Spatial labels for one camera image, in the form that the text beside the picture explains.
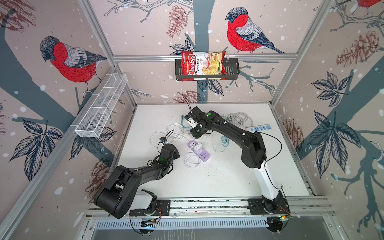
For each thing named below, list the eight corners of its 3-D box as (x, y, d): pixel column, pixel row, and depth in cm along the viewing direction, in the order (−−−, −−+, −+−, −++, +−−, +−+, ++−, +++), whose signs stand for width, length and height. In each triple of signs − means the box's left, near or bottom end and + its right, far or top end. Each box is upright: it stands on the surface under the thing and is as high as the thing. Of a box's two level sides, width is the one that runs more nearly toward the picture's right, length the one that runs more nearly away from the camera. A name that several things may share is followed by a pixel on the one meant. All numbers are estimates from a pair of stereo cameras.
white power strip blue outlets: (251, 134, 104) (252, 131, 102) (249, 130, 107) (250, 127, 104) (271, 131, 106) (274, 128, 103) (269, 127, 109) (271, 124, 106)
